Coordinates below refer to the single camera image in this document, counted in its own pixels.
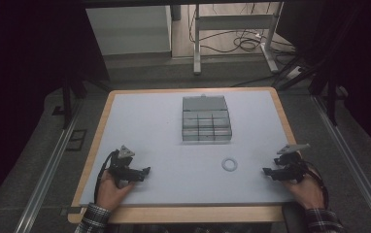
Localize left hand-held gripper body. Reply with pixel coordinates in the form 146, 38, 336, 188
107, 145, 143, 189

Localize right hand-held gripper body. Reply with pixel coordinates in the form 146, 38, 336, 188
272, 143, 312, 184

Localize person's left hand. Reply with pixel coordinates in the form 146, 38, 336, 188
95, 169, 135, 212

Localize person's right hand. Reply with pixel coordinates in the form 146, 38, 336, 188
282, 174, 325, 211

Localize pale grey table mat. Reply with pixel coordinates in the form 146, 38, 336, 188
79, 89, 297, 207

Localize clear plastic compartment box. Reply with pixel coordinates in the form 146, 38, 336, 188
182, 93, 233, 143

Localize black metal stand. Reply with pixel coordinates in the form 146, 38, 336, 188
272, 52, 350, 127
51, 76, 112, 130

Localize white power strip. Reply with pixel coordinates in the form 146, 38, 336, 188
286, 65, 304, 81

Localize white cabinet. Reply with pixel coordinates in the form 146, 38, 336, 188
85, 5, 174, 56

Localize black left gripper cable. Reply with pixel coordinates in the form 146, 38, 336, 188
93, 150, 119, 204

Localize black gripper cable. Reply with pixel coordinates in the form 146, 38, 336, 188
301, 159, 331, 210
93, 150, 119, 204

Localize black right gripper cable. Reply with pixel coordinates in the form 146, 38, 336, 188
301, 159, 331, 210

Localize white ring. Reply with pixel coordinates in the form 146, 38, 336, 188
220, 156, 239, 173

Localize aluminium floor rail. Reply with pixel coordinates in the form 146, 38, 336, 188
312, 95, 371, 233
14, 100, 84, 233

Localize black floor cables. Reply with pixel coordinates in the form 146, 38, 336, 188
187, 3, 296, 56

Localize white metal desk frame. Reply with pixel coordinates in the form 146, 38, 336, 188
192, 2, 286, 76

